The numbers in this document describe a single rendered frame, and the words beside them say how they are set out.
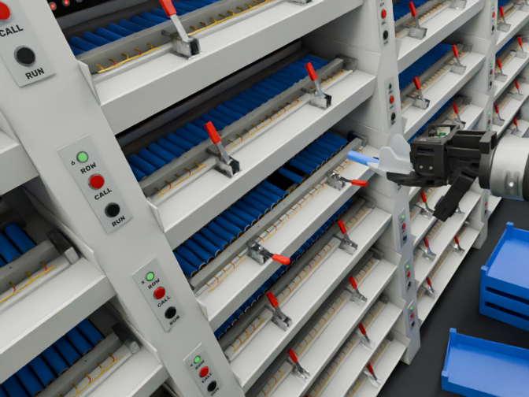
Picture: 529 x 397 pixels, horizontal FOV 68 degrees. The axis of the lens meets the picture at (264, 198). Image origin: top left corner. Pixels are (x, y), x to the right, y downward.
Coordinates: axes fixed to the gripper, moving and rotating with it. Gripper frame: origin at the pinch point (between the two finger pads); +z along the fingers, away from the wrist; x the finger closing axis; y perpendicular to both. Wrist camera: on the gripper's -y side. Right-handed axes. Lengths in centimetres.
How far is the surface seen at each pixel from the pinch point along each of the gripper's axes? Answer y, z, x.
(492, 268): -83, 0, -65
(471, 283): -99, 9, -70
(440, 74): -7, 15, -67
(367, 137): -5.6, 14.8, -20.6
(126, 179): 19.4, 11.2, 40.1
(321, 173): -5.6, 16.2, -2.4
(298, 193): -5.6, 16.4, 6.0
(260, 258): -8.3, 12.8, 23.9
